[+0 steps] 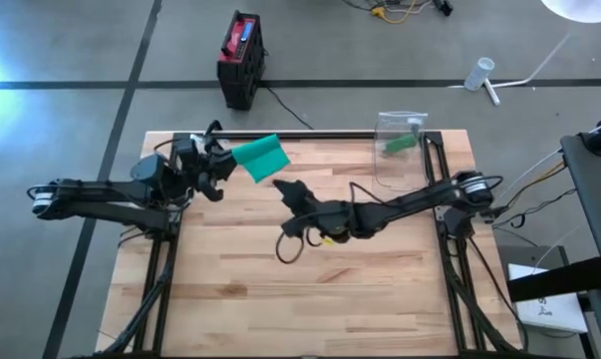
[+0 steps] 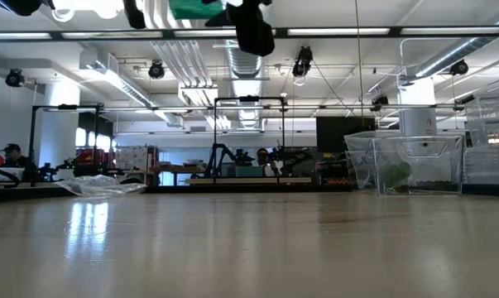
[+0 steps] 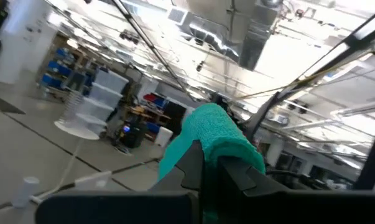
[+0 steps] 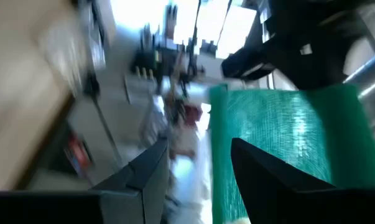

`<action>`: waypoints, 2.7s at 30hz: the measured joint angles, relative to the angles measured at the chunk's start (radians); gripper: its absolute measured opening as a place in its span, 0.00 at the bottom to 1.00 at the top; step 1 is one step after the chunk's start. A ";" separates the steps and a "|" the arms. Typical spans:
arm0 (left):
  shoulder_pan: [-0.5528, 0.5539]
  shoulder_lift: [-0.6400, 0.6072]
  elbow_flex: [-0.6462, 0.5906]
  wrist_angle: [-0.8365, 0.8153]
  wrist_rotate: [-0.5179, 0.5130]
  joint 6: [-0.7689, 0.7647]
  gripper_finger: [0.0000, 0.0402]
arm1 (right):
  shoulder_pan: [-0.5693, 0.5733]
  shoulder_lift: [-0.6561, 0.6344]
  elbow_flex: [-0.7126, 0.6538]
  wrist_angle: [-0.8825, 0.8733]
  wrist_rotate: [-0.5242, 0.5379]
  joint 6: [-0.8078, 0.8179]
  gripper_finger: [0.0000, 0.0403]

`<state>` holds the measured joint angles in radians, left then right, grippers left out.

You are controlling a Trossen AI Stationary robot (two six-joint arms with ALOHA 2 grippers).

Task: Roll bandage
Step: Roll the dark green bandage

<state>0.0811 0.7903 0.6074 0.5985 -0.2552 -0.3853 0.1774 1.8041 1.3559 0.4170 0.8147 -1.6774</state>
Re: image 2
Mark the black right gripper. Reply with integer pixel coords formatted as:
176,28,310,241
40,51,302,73
204,0,276,58

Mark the white patterned box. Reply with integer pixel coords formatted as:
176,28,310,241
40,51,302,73
115,145,159,171

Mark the person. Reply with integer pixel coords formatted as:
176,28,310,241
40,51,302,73
0,143,39,183
255,147,278,177

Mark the red tool cart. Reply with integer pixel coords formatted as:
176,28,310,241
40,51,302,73
74,147,112,166

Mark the teal box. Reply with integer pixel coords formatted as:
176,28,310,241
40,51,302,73
233,165,263,178

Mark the wooden station table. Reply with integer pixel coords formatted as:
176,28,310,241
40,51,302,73
189,176,313,185

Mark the clear plastic bin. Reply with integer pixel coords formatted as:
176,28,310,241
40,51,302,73
343,131,399,190

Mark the white tray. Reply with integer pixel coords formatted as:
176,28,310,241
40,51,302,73
0,166,26,182

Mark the clear plastic zip bag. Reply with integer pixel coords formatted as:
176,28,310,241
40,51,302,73
368,135,465,195

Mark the stack of clear boxes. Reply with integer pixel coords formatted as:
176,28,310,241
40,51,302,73
463,95,499,185

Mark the silver ventilation duct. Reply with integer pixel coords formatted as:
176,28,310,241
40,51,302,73
414,10,499,79
227,39,271,80

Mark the black ceiling-hung camera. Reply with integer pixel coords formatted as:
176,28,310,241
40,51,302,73
371,94,390,113
291,45,314,79
147,60,166,80
4,68,26,89
449,59,470,77

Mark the white ceiling duct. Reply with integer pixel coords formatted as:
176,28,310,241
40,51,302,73
78,48,184,127

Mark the black station frame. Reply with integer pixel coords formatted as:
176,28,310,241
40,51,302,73
213,94,287,180
25,103,106,183

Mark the thin hanging cable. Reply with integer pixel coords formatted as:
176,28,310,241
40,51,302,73
353,0,365,125

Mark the black wall screen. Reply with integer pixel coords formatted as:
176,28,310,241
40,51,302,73
315,116,377,154

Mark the black table frame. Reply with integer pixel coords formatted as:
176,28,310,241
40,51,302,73
0,183,499,204

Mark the black overhead rail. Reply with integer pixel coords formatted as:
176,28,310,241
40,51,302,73
0,25,499,41

